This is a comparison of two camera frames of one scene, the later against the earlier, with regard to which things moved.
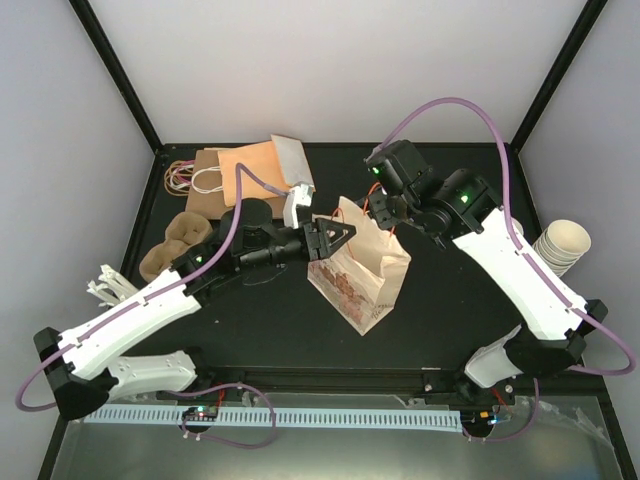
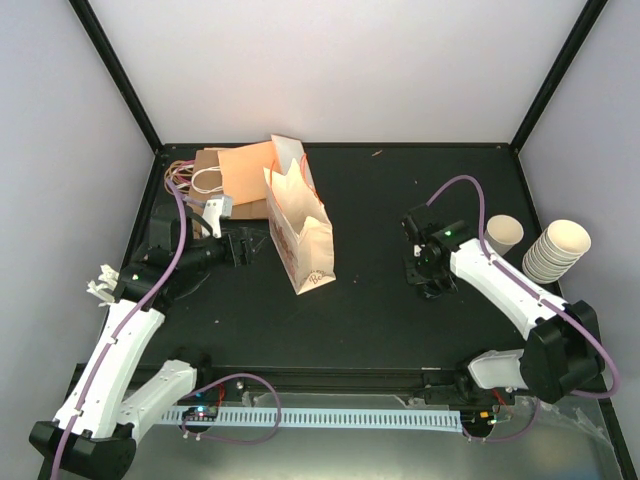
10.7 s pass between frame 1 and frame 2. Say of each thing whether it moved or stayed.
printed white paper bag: moved
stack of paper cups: stayed
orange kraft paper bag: stayed
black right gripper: moved
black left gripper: moved
